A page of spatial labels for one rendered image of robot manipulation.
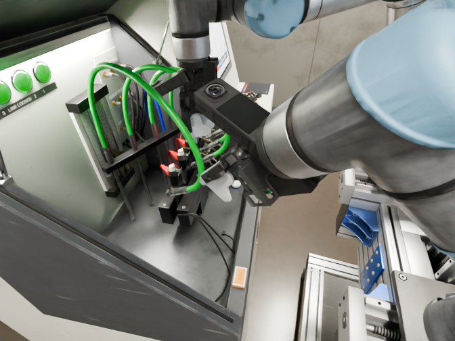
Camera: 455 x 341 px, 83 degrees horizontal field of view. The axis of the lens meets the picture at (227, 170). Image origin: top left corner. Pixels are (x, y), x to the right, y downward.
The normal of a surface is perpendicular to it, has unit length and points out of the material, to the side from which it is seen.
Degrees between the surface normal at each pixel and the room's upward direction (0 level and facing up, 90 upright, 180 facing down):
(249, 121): 19
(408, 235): 0
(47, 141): 90
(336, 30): 90
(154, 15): 90
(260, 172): 45
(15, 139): 90
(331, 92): 74
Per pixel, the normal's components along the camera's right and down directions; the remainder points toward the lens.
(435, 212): -0.54, 0.71
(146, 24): -0.19, 0.63
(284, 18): 0.30, 0.60
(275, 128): -0.94, -0.13
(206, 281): -0.02, -0.77
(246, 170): 0.34, -0.16
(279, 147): -0.84, 0.39
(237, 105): 0.00, -0.53
